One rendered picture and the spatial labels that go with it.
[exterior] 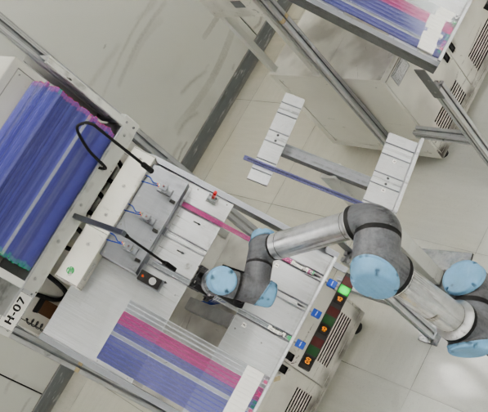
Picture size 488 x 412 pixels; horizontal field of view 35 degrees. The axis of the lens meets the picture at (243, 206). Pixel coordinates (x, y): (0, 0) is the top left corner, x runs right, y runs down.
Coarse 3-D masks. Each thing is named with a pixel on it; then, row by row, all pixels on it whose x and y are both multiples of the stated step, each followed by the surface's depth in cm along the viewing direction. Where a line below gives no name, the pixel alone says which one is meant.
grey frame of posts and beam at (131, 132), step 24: (0, 24) 222; (24, 48) 228; (48, 72) 237; (72, 72) 239; (144, 144) 260; (96, 192) 248; (72, 216) 243; (240, 216) 293; (48, 264) 241; (408, 312) 287; (24, 336) 243; (432, 336) 299; (72, 360) 256
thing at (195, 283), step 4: (204, 268) 228; (196, 272) 227; (200, 272) 221; (204, 272) 222; (196, 276) 221; (200, 276) 222; (192, 280) 226; (196, 280) 222; (200, 280) 221; (192, 284) 229; (196, 284) 227; (200, 284) 226; (192, 288) 227; (196, 288) 226; (200, 288) 227; (200, 292) 226; (204, 292) 222; (204, 296) 229; (208, 296) 228; (212, 296) 227
